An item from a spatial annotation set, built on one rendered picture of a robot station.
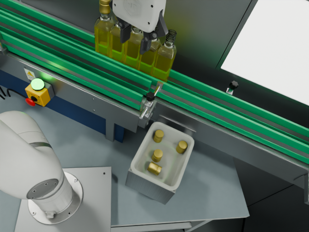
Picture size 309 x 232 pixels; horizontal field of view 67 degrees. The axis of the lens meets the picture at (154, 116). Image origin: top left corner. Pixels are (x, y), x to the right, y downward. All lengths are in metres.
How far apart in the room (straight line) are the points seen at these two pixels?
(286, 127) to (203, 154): 0.40
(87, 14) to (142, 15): 0.64
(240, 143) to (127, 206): 0.51
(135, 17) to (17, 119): 0.37
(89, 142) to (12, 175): 0.61
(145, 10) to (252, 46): 0.48
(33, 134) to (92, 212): 0.43
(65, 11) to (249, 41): 0.77
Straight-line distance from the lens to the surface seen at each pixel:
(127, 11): 0.51
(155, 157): 0.85
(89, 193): 0.96
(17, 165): 0.54
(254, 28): 0.84
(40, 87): 0.98
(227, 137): 0.92
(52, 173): 0.58
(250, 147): 0.95
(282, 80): 0.94
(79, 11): 1.13
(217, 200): 1.12
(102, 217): 0.94
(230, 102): 0.92
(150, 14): 0.47
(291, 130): 0.99
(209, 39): 0.88
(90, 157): 1.08
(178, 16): 0.87
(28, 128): 0.63
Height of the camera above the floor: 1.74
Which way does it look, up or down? 54 degrees down
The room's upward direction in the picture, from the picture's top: 17 degrees clockwise
